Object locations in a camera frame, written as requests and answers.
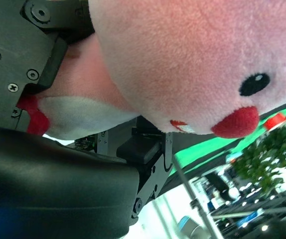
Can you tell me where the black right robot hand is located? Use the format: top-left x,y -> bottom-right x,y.
0,0 -> 174,239

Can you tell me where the pink plush doll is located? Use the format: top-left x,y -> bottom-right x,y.
17,0 -> 286,140

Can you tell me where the grey metal pole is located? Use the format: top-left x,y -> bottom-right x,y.
172,154 -> 225,239

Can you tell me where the green leafy plant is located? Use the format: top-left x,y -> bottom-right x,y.
232,119 -> 286,199

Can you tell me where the red round object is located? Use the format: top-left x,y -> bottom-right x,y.
264,112 -> 286,131

